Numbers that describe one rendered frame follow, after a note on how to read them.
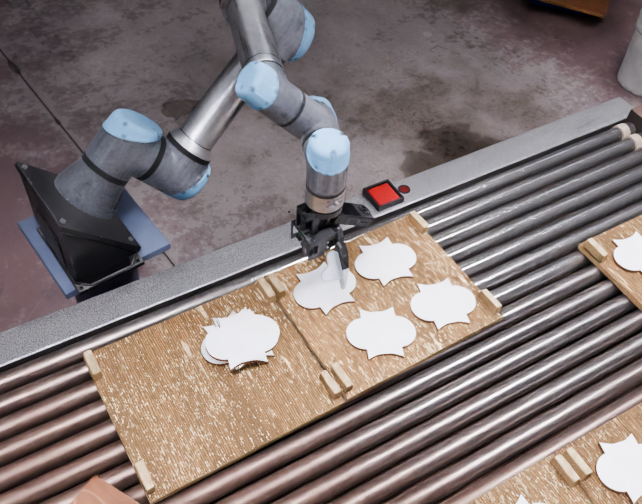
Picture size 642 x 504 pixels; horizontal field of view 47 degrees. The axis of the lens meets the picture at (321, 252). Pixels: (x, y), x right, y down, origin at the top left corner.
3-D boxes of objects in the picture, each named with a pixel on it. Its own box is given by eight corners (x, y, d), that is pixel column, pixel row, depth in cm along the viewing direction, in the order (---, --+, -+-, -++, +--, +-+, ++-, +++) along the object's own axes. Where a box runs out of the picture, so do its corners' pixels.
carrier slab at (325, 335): (262, 282, 167) (262, 277, 166) (409, 217, 183) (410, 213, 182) (347, 402, 149) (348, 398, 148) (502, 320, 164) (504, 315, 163)
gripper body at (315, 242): (289, 239, 151) (291, 197, 142) (325, 224, 155) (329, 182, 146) (309, 264, 147) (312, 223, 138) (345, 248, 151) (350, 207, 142)
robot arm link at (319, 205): (331, 166, 142) (355, 193, 138) (330, 183, 146) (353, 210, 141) (297, 179, 139) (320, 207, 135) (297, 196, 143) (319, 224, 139)
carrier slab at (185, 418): (83, 359, 152) (82, 355, 151) (261, 283, 167) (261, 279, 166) (151, 506, 133) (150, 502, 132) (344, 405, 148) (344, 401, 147)
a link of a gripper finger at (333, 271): (323, 297, 152) (311, 256, 149) (347, 286, 154) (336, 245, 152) (330, 300, 149) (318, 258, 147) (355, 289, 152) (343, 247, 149)
